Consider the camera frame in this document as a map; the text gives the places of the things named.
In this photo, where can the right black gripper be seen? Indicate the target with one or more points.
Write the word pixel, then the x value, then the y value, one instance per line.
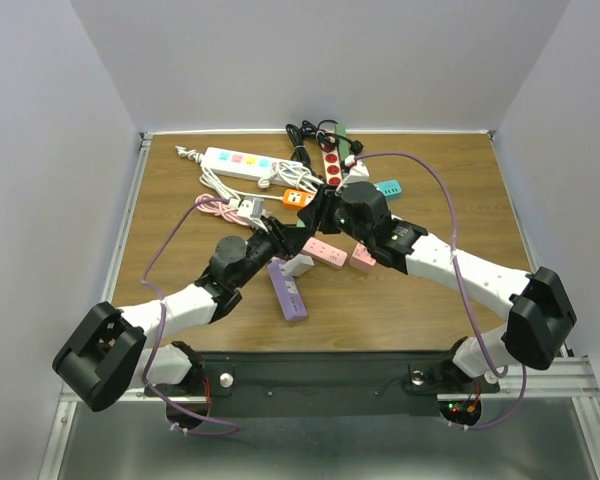
pixel 319 209

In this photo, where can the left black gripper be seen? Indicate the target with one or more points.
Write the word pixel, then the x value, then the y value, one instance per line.
pixel 286 239

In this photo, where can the pink cube socket adapter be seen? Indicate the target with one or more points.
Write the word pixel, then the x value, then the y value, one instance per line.
pixel 361 259

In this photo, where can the pink power strip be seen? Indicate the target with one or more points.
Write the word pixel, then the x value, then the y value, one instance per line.
pixel 323 252

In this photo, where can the white usb charger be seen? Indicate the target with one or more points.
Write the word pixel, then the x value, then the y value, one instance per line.
pixel 298 265

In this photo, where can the purple power strip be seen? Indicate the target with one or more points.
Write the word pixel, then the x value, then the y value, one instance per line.
pixel 287 292

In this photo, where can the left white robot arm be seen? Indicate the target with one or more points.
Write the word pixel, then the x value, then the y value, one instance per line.
pixel 104 353

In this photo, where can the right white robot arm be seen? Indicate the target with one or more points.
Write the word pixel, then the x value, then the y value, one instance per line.
pixel 535 307

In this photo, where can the teal power strip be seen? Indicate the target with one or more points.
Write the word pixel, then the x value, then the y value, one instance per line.
pixel 391 189

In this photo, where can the orange power strip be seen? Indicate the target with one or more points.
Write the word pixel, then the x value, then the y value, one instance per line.
pixel 297 199

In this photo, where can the green power strip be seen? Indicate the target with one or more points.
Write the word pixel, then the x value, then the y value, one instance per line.
pixel 344 149

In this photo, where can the beige red power strip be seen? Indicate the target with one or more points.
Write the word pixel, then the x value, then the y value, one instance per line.
pixel 331 160

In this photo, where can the white multicolour power strip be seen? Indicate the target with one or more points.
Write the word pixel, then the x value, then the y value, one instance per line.
pixel 245 165

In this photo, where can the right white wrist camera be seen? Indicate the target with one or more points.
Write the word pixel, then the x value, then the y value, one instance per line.
pixel 357 171

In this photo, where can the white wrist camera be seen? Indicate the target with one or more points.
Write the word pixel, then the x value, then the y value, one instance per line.
pixel 357 171
pixel 248 211

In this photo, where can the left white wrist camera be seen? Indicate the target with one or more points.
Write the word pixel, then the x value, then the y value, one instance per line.
pixel 248 211

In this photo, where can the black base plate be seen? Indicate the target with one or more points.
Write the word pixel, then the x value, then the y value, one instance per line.
pixel 320 384

